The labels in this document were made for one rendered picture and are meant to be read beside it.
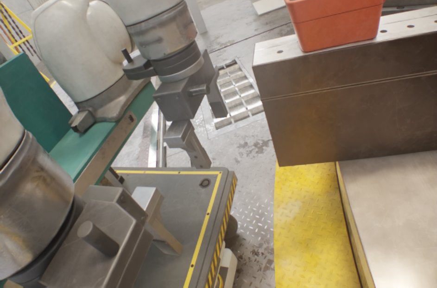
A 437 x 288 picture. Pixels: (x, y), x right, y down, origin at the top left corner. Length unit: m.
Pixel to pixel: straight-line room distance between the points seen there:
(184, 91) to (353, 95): 0.45
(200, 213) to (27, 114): 0.54
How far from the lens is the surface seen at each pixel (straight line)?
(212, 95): 0.48
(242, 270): 1.03
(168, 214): 0.85
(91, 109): 0.60
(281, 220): 1.08
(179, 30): 0.33
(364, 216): 0.73
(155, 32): 0.33
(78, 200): 0.21
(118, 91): 0.59
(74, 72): 0.57
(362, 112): 0.71
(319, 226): 1.06
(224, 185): 0.83
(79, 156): 0.53
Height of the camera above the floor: 0.95
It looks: 34 degrees down
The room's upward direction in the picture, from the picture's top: 24 degrees counter-clockwise
